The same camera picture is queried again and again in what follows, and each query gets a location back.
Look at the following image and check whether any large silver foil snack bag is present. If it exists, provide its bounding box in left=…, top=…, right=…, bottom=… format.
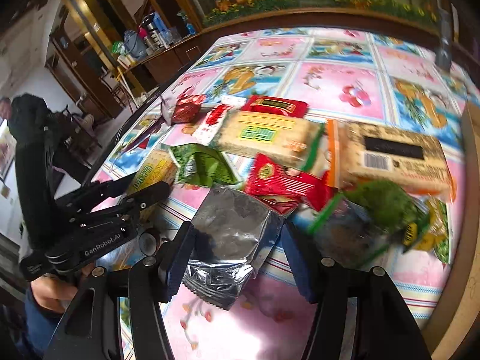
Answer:
left=306, top=193, right=402, bottom=269

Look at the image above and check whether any green pea snack packet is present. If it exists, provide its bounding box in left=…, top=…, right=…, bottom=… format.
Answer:
left=168, top=143, right=242, bottom=188

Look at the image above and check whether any red snack bag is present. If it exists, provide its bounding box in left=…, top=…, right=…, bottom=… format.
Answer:
left=244, top=154, right=335, bottom=216

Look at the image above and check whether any white and red snack packet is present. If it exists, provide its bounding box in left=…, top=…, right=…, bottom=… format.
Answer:
left=192, top=104, right=232, bottom=146

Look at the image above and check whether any clear green-edged snack packet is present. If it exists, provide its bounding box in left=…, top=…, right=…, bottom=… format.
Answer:
left=343, top=180, right=429, bottom=234

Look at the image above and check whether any green Weidan cracker pack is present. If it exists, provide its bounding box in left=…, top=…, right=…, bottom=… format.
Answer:
left=209, top=111, right=323, bottom=169

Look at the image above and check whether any orange-edged cracker pack with barcode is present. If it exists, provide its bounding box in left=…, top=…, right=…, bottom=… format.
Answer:
left=326, top=119, right=456, bottom=202

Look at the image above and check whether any yellow green snack packet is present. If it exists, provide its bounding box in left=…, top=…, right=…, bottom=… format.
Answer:
left=403, top=197, right=452, bottom=265

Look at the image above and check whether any red rectangular snack packet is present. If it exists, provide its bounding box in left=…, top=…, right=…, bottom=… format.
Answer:
left=241, top=95, right=308, bottom=118

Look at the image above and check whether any blue sleeve forearm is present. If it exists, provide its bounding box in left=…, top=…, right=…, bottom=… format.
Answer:
left=24, top=288, right=63, bottom=359

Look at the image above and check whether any yellow cracker pack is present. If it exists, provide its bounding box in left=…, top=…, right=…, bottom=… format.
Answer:
left=126, top=150, right=177, bottom=195

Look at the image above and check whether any bystander in dark jacket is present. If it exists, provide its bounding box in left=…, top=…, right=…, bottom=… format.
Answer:
left=1, top=94, right=58, bottom=250

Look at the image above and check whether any dark red foil candy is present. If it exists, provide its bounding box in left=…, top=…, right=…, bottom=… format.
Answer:
left=171, top=94, right=207, bottom=124

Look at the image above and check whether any wooden sideboard cabinet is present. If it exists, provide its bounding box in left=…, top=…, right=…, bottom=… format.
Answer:
left=115, top=6, right=480, bottom=95

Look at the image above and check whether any cardboard box tray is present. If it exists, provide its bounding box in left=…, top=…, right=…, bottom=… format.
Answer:
left=422, top=103, right=479, bottom=359

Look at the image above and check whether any colourful fruit print tablecloth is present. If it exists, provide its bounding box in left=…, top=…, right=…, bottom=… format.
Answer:
left=89, top=26, right=480, bottom=360

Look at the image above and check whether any grey flashlight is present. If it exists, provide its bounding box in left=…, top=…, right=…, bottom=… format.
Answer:
left=435, top=8, right=452, bottom=73

